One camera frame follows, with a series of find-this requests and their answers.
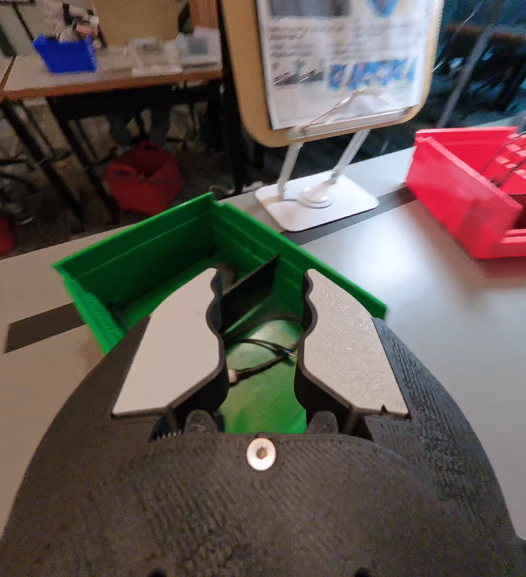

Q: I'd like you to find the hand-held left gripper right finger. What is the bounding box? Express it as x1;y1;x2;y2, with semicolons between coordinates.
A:
294;269;410;419

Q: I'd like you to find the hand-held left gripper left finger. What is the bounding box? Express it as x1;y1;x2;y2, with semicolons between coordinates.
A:
112;268;227;417

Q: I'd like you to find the green plastic bin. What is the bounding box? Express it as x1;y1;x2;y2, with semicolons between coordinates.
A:
52;192;387;435

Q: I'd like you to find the small red plastic bin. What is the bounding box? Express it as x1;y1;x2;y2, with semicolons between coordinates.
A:
406;126;526;261

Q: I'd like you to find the black divider of green bin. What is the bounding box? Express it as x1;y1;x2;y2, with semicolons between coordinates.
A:
220;255;279;334

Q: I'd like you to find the background wooden table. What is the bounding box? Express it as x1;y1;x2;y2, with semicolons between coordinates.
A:
0;54;225;226

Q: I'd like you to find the printed instruction sheet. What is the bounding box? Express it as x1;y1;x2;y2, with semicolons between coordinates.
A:
256;0;430;131

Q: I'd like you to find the blue plastic bin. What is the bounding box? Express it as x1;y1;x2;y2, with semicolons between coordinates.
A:
33;34;97;74

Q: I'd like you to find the cardboard box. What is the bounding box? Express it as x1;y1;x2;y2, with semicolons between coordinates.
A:
92;0;180;46

